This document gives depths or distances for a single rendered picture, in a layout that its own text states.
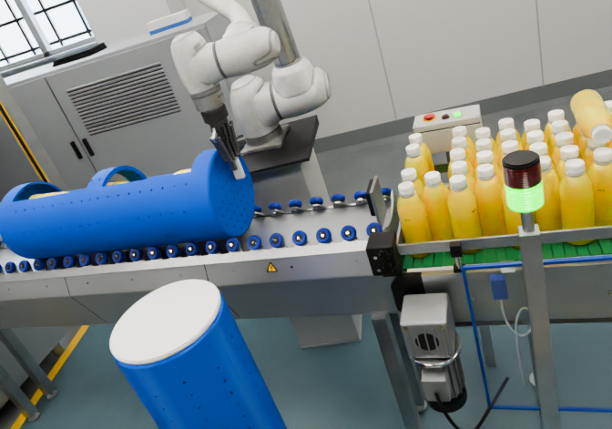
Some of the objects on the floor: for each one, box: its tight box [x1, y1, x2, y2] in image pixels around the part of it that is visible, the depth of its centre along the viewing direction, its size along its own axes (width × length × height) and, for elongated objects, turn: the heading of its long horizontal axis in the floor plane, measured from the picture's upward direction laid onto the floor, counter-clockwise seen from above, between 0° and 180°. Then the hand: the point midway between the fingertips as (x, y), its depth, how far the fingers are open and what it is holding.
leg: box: [0, 364, 41, 423], centre depth 247 cm, size 6×6×63 cm
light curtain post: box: [0, 74, 69, 191], centre depth 235 cm, size 6×6×170 cm
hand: (237, 168), depth 155 cm, fingers closed
